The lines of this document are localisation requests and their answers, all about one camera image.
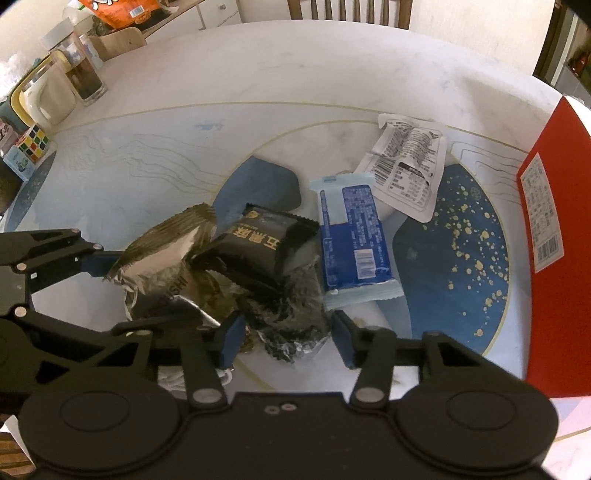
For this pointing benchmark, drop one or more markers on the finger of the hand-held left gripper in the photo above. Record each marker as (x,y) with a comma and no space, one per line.
(99,263)
(69,332)

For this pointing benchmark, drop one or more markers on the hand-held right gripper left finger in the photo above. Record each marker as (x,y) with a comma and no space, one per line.
(233,339)

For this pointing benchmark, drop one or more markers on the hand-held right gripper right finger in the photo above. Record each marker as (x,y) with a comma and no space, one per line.
(344,339)

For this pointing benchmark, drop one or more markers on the clear packet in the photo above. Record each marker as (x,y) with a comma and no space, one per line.
(286,318)

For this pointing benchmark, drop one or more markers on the foil bread packet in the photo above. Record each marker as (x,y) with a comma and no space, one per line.
(157,258)

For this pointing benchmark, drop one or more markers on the black snack packet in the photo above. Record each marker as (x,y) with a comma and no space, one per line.
(258,240)

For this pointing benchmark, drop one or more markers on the blue snack packet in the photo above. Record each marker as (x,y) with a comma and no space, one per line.
(355,230)

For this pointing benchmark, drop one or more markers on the white printed pouch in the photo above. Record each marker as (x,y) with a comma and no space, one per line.
(406,161)

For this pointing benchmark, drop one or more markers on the red cardboard box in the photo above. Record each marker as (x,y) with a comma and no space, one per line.
(563,277)

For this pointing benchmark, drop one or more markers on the blue printed table mat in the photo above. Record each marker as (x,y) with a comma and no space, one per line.
(138,161)

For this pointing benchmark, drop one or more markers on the small blue box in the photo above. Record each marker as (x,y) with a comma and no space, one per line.
(18,161)

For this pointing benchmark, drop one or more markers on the colourful puzzle cube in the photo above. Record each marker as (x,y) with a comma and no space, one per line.
(34,143)

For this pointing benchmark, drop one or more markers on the white pitcher with yellow rim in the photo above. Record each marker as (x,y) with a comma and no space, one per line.
(46,106)

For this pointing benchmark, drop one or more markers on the glass bottle with white lid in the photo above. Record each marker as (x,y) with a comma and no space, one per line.
(85,78)

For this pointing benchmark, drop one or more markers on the orange snack bag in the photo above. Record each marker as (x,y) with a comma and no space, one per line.
(120,11)

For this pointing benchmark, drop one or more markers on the white sideboard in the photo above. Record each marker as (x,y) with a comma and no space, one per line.
(203,18)

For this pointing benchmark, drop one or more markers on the brown slatted wooden chair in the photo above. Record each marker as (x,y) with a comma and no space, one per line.
(351,11)

